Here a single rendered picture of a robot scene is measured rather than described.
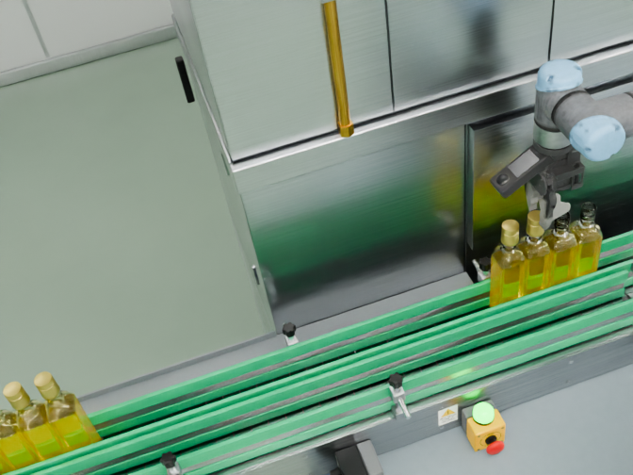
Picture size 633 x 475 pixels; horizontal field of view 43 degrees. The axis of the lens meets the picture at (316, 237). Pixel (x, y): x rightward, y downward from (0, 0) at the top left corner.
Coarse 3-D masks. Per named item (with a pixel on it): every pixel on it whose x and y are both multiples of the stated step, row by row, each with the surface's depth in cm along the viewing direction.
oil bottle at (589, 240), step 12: (576, 228) 169; (588, 228) 168; (600, 228) 169; (576, 240) 169; (588, 240) 168; (600, 240) 170; (576, 252) 171; (588, 252) 171; (576, 264) 173; (588, 264) 174; (576, 276) 176
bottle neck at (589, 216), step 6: (582, 204) 166; (588, 204) 166; (582, 210) 166; (588, 210) 165; (594, 210) 165; (582, 216) 166; (588, 216) 166; (594, 216) 166; (582, 222) 168; (588, 222) 167
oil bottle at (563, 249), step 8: (552, 232) 169; (568, 232) 168; (552, 240) 168; (560, 240) 167; (568, 240) 167; (552, 248) 168; (560, 248) 167; (568, 248) 168; (576, 248) 170; (552, 256) 169; (560, 256) 169; (568, 256) 170; (552, 264) 171; (560, 264) 171; (568, 264) 172; (552, 272) 172; (560, 272) 173; (568, 272) 174; (552, 280) 174; (560, 280) 175; (568, 280) 176
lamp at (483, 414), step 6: (480, 402) 170; (474, 408) 170; (480, 408) 169; (486, 408) 169; (492, 408) 169; (474, 414) 169; (480, 414) 168; (486, 414) 168; (492, 414) 168; (474, 420) 170; (480, 420) 168; (486, 420) 168; (492, 420) 169
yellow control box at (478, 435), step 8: (488, 400) 174; (464, 408) 173; (472, 408) 173; (464, 416) 172; (472, 416) 172; (496, 416) 171; (464, 424) 174; (472, 424) 170; (496, 424) 169; (504, 424) 169; (464, 432) 176; (472, 432) 170; (480, 432) 169; (488, 432) 169; (496, 432) 170; (504, 432) 171; (472, 440) 172; (480, 440) 170; (488, 440) 170; (496, 440) 172; (480, 448) 172
